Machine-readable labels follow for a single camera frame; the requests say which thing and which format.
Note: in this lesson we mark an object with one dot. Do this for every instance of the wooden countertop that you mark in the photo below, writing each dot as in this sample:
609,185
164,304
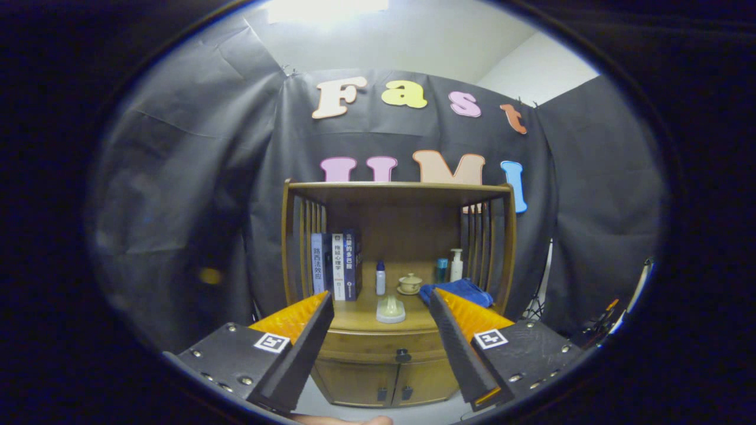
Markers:
360,316

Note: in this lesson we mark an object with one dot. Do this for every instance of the white spine book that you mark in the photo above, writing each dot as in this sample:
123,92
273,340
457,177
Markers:
338,265

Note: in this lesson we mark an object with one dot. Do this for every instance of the black equipment with orange part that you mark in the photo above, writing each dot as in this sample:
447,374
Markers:
596,333

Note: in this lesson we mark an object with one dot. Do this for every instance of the white equipment frame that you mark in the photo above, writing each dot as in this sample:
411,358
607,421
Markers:
644,283

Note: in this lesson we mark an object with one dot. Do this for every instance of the light blue book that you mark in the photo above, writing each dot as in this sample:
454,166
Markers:
317,265

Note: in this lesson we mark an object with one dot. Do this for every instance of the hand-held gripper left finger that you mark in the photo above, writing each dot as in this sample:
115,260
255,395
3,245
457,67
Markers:
301,360

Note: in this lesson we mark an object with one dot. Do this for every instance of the black tripod stand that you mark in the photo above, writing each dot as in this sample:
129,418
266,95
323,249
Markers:
537,307

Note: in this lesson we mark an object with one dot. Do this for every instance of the teal bottle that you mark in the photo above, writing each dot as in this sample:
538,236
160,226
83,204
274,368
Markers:
442,271

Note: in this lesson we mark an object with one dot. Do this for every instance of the wooden drawer with black knob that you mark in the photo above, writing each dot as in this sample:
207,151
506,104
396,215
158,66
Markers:
378,342

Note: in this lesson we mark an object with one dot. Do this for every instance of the beige lidded teacup with saucer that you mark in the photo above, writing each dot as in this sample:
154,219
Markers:
410,284

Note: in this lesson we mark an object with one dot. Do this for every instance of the wooden cabinet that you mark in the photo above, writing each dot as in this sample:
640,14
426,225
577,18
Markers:
407,230

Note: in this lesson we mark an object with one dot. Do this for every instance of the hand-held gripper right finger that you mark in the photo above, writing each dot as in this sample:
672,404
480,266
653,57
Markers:
456,354

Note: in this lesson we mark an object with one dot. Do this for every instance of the wooden cabinet door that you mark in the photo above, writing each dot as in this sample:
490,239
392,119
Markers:
428,378
360,381

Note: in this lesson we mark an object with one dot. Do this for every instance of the folded blue towel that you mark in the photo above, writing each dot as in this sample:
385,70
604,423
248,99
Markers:
466,292

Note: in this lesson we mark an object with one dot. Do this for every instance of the black backdrop cloth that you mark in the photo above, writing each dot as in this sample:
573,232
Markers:
177,206

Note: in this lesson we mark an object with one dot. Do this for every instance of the pale green cleaning brush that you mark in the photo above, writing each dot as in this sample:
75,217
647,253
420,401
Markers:
391,313

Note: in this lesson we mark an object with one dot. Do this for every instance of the white bottle with blue cap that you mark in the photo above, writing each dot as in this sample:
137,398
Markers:
381,282

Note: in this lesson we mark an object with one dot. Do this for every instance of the white pump bottle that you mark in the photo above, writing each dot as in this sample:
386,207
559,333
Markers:
456,271

